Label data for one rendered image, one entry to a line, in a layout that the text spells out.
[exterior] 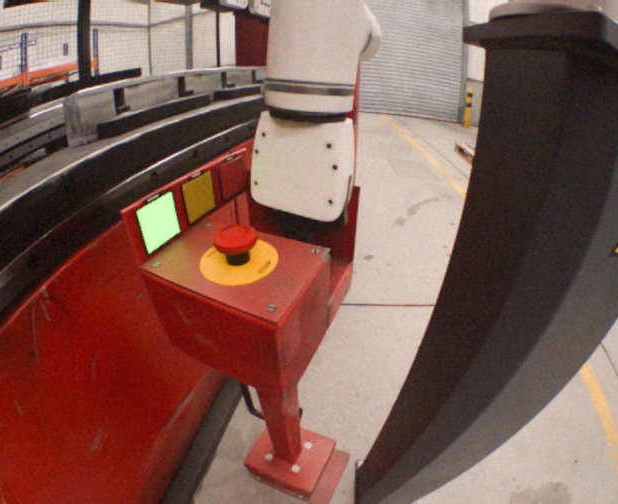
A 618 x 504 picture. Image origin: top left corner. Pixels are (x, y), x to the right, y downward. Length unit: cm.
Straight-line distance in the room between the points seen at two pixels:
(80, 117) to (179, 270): 36
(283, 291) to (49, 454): 41
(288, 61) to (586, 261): 26
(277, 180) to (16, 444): 47
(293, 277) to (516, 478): 105
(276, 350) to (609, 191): 25
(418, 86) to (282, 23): 757
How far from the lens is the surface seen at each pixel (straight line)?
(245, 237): 25
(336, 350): 119
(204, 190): 35
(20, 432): 45
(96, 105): 58
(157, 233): 31
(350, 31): 27
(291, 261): 27
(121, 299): 49
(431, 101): 792
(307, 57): 26
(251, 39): 226
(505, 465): 115
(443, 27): 814
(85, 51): 150
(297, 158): 29
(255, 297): 24
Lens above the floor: 94
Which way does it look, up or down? 34 degrees down
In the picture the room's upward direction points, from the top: straight up
